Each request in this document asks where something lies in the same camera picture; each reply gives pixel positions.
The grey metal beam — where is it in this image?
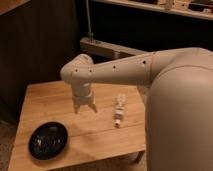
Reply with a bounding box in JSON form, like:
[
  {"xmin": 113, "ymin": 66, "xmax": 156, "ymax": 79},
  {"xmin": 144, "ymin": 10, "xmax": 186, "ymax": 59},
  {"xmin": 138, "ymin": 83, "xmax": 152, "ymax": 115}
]
[{"xmin": 80, "ymin": 37, "xmax": 143, "ymax": 59}]

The metal vertical pole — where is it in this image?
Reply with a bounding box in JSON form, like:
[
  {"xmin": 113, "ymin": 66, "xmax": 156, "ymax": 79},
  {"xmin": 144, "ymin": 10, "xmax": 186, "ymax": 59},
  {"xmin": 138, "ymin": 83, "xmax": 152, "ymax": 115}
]
[{"xmin": 85, "ymin": 0, "xmax": 93, "ymax": 42}]

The wooden shelf board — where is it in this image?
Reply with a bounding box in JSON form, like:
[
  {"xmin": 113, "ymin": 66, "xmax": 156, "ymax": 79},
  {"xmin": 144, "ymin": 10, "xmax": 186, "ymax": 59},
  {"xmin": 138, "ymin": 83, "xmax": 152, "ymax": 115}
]
[{"xmin": 92, "ymin": 0, "xmax": 213, "ymax": 21}]

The wooden table leg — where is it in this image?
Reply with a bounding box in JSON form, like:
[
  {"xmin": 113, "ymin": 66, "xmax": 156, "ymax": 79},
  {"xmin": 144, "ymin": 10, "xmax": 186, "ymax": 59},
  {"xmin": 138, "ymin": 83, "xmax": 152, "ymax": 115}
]
[{"xmin": 135, "ymin": 151, "xmax": 145, "ymax": 163}]

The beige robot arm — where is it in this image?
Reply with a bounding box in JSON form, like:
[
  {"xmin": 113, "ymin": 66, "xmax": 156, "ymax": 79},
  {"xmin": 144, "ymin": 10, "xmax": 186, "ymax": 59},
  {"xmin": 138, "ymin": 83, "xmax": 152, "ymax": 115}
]
[{"xmin": 60, "ymin": 47, "xmax": 213, "ymax": 171}]

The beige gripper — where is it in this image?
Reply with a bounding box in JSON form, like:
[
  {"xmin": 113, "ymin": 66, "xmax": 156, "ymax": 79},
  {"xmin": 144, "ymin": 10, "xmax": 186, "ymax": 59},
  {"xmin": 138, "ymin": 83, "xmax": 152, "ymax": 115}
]
[{"xmin": 72, "ymin": 92, "xmax": 98, "ymax": 114}]

